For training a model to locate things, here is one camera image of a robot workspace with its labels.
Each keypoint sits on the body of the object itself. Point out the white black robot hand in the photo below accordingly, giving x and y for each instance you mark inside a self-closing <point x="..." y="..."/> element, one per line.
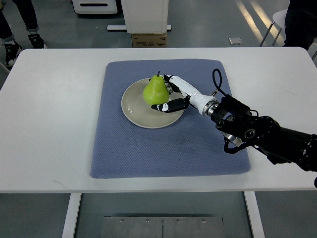
<point x="190" y="96"/>

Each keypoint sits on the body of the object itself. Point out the green pear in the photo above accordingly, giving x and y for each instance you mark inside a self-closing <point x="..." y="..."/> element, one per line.
<point x="156" y="91"/>

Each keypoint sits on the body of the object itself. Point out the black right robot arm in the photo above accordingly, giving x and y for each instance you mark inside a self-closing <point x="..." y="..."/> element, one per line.
<point x="280" y="145"/>

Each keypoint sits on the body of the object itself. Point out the silver floor outlet plate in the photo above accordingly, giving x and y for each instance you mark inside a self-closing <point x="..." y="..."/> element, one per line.
<point x="235" y="41"/>

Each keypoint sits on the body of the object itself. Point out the beige round plate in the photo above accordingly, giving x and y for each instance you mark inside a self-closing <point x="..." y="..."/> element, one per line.
<point x="140" y="113"/>

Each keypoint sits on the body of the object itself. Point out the brown cardboard box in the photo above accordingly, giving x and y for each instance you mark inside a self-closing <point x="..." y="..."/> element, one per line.
<point x="149" y="40"/>

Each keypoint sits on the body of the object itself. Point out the blue textured mat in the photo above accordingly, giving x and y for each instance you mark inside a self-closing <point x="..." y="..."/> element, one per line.
<point x="191" y="146"/>

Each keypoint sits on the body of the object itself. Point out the white cabinet on stand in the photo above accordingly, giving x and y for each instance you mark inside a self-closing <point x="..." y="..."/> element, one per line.
<point x="144" y="17"/>

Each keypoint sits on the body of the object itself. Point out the white chair metal legs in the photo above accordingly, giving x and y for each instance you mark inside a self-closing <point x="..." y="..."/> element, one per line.
<point x="278" y="19"/>

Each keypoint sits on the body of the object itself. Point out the person in black clothes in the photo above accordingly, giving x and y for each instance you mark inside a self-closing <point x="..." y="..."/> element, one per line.
<point x="301" y="23"/>

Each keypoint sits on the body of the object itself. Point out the white right table leg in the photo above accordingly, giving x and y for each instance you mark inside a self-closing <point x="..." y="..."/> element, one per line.
<point x="254" y="214"/>

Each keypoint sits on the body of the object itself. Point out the white table leg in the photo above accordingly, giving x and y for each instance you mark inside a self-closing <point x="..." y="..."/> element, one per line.
<point x="254" y="214"/>
<point x="71" y="215"/>

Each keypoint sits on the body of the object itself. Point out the white appliance with slot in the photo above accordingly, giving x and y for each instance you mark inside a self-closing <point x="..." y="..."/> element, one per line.
<point x="95" y="6"/>

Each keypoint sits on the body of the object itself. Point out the white left table leg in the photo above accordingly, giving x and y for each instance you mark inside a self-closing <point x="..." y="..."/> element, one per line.
<point x="71" y="215"/>

